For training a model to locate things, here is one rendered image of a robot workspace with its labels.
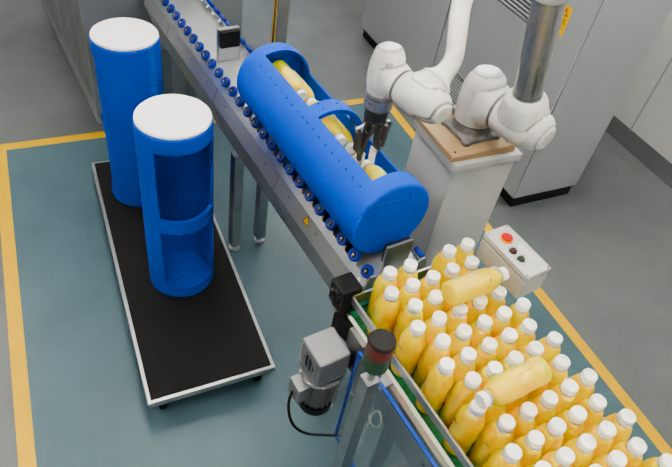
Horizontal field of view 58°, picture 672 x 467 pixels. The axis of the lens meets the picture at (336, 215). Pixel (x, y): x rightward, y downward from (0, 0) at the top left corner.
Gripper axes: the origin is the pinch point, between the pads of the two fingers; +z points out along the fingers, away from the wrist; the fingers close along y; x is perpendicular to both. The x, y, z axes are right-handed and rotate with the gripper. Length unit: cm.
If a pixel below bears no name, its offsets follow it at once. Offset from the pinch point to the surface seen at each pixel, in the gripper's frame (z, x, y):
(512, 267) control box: 5, 55, -19
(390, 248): 8.4, 31.7, 9.4
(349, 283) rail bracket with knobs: 13.1, 35.4, 25.5
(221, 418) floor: 113, 11, 55
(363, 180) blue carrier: -7.9, 16.6, 13.0
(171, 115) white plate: 10, -56, 47
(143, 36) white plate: 10, -113, 39
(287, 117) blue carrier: -3.7, -24.7, 17.2
